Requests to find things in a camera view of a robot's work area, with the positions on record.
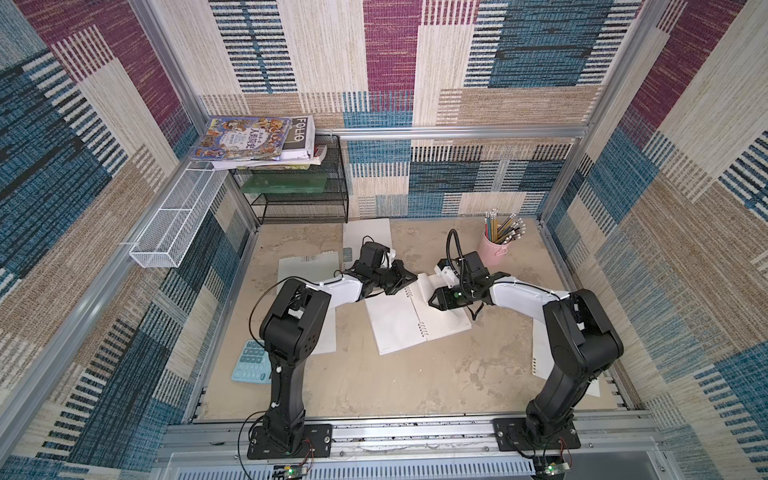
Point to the grey-green notebook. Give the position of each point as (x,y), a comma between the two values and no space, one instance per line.
(405,319)

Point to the white spiral notebook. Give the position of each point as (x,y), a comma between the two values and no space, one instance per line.
(356,233)

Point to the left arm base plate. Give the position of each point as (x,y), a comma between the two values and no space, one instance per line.
(316,442)

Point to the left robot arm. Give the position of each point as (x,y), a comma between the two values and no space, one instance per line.
(290,332)

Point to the light blue calculator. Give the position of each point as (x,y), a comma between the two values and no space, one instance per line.
(253,365)

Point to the colourful picture book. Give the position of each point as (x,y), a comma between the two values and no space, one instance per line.
(238,138)

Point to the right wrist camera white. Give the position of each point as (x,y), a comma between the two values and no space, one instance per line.
(447,273)

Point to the black wire shelf rack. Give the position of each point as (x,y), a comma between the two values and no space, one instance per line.
(299,194)

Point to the aluminium front rail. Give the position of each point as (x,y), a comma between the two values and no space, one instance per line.
(358,438)

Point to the pale green notebook far left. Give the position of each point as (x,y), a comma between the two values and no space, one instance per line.
(318,268)

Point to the bundle of pencils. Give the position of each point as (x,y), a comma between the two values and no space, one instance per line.
(503,229)

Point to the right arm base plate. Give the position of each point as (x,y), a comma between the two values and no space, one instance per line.
(523,434)

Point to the folio book black white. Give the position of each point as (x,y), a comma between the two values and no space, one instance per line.
(300,141)

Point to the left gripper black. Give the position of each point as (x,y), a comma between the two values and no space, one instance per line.
(396,266)

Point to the green folder on shelf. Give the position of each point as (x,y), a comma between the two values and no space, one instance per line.
(281,183)

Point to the white wire mesh basket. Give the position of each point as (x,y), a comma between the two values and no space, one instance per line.
(165,241)

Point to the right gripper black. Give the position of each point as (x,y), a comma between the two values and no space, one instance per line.
(447,294)

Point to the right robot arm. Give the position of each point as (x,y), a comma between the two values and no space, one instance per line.
(582,340)

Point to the pink pencil cup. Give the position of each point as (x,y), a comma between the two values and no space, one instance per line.
(490,253)

